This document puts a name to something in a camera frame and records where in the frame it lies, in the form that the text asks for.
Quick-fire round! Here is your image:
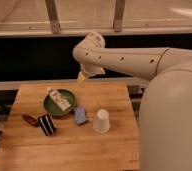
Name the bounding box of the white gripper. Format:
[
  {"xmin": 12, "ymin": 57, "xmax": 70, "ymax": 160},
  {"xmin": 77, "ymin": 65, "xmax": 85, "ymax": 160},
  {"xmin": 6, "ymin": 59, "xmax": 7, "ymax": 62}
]
[{"xmin": 77, "ymin": 64, "xmax": 105, "ymax": 84}]

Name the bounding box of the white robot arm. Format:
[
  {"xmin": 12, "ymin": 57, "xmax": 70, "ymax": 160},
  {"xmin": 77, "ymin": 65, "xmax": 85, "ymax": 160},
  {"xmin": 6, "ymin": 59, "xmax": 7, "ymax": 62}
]
[{"xmin": 73, "ymin": 32, "xmax": 192, "ymax": 171}]

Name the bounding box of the black striped eraser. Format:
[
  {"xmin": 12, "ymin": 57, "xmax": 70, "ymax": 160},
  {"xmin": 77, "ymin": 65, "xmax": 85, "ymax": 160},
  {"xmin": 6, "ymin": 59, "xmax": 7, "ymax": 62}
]
[{"xmin": 38, "ymin": 114, "xmax": 56, "ymax": 136}]

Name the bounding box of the white small bottle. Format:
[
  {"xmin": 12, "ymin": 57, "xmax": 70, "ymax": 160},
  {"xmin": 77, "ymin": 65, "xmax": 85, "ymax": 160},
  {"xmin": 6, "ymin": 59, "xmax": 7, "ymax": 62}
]
[{"xmin": 47, "ymin": 87, "xmax": 71, "ymax": 112}]

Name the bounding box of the blue sponge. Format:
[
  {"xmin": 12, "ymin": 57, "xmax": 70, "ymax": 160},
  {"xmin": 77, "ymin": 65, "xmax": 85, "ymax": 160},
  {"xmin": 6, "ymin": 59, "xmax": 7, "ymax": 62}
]
[{"xmin": 74, "ymin": 106, "xmax": 88, "ymax": 125}]

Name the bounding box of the green round plate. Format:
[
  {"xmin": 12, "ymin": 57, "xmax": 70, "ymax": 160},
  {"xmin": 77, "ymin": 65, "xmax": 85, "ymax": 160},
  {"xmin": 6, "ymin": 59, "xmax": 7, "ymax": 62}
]
[{"xmin": 44, "ymin": 89, "xmax": 76, "ymax": 117}]

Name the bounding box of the dark red small object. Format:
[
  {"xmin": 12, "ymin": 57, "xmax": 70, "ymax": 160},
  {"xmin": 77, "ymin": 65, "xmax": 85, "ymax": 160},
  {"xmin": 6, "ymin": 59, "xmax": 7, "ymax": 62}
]
[{"xmin": 22, "ymin": 115, "xmax": 39, "ymax": 127}]

